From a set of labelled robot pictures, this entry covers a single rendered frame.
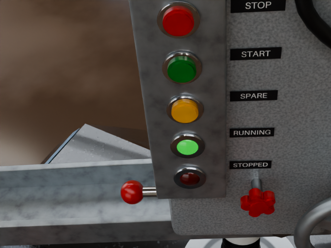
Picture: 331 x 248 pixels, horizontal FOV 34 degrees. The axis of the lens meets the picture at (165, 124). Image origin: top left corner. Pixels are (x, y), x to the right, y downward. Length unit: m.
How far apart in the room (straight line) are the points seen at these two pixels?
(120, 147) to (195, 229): 0.59
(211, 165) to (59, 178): 0.38
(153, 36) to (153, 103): 0.08
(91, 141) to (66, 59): 1.71
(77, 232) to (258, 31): 0.45
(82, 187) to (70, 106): 1.78
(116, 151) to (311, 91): 0.77
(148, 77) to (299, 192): 0.25
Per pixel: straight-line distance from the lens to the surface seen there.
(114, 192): 0.88
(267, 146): 0.58
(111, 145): 1.26
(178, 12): 0.44
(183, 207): 0.66
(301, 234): 0.63
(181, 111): 0.51
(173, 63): 0.47
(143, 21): 0.46
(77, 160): 1.25
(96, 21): 3.23
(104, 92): 2.69
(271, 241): 1.02
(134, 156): 1.23
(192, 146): 0.55
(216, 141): 0.55
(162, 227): 0.79
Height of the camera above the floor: 1.72
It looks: 44 degrees down
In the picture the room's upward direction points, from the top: 6 degrees counter-clockwise
